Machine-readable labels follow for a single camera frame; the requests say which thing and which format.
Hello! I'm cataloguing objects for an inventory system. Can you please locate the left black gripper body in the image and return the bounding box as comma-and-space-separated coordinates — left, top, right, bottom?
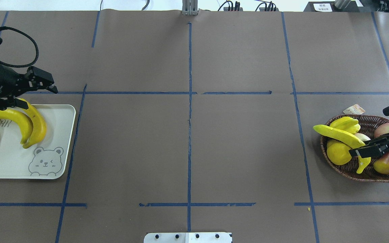
0, 61, 24, 99

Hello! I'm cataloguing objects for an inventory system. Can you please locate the bright yellow banana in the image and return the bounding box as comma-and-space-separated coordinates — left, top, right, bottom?
313, 125, 371, 174

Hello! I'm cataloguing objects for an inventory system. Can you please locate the curved yellow banana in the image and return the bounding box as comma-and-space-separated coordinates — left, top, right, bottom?
0, 109, 33, 149

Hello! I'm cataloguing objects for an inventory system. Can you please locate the dull yellow banana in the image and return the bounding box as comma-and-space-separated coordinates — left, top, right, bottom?
20, 98, 47, 149

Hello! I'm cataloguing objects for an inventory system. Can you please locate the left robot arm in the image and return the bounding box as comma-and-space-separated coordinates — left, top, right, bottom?
0, 64, 58, 111

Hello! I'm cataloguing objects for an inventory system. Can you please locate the brown wicker basket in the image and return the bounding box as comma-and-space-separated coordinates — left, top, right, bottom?
320, 114, 389, 183

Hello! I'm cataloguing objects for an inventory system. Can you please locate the red yellow peach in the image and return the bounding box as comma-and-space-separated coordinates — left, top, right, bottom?
373, 123, 389, 138

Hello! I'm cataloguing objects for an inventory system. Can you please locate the pale green apple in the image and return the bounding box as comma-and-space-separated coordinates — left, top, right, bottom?
355, 133, 371, 142

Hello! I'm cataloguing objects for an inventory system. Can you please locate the yellow pear lower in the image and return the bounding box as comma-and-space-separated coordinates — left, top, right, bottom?
326, 139, 352, 165

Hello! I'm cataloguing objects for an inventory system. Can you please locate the yellow pear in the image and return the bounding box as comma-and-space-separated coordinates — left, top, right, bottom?
329, 116, 361, 134
326, 139, 352, 165

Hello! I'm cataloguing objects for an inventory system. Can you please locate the yellow pear upper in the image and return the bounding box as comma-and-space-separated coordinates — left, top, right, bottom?
329, 116, 361, 134

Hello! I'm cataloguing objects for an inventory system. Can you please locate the small paper tag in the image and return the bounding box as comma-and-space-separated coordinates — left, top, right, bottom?
343, 104, 366, 115

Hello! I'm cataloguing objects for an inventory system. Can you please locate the white bear print tray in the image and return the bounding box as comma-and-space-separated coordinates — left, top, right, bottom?
0, 104, 76, 180

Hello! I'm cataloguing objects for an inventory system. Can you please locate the black labelled box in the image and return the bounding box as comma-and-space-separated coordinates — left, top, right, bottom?
303, 0, 363, 12

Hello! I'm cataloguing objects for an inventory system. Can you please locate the aluminium profile post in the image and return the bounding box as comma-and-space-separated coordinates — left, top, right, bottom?
182, 0, 199, 16

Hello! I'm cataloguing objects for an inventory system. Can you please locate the white metal base plate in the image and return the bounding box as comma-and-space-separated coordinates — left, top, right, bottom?
143, 232, 233, 243

